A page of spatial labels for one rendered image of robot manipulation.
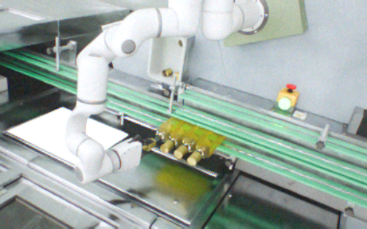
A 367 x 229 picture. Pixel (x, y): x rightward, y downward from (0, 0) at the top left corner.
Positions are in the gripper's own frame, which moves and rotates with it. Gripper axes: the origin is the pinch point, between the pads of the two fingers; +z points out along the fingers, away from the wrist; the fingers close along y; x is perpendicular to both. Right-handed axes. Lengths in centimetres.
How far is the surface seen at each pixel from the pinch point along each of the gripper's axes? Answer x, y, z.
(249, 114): -20.4, 14.0, 33.1
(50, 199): 11.9, -17.4, -31.7
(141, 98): 26.7, 3.3, 19.8
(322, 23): -29, 51, 53
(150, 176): -2.8, -12.7, 1.3
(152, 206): -15.6, -12.3, -9.6
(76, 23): 100, 16, 33
